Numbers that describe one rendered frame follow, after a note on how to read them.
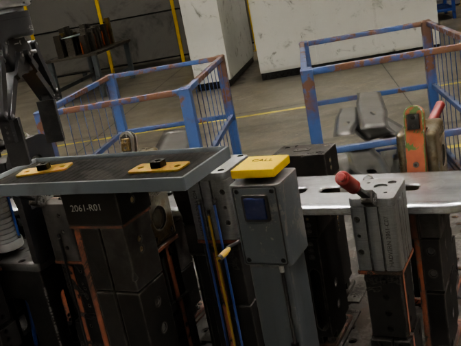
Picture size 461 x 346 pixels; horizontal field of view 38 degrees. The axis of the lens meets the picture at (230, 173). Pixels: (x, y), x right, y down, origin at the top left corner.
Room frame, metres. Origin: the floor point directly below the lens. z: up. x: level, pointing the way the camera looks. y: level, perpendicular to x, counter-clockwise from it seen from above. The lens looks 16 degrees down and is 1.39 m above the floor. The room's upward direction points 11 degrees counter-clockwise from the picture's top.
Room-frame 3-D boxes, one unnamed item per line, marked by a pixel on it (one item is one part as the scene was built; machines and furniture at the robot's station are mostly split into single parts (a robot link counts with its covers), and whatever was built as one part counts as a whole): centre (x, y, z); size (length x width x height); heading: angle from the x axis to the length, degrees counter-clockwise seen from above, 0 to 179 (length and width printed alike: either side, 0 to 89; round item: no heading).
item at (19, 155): (0.95, 0.30, 1.22); 0.03 x 0.01 x 0.07; 80
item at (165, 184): (0.96, 0.19, 1.16); 0.37 x 0.14 x 0.02; 62
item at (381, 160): (3.54, -0.88, 0.47); 1.20 x 0.80 x 0.95; 172
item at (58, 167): (1.02, 0.28, 1.17); 0.08 x 0.04 x 0.01; 80
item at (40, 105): (1.09, 0.27, 1.22); 0.03 x 0.01 x 0.07; 80
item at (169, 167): (0.90, 0.10, 1.17); 0.08 x 0.04 x 0.01; 62
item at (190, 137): (3.80, 0.40, 0.47); 1.20 x 0.80 x 0.95; 169
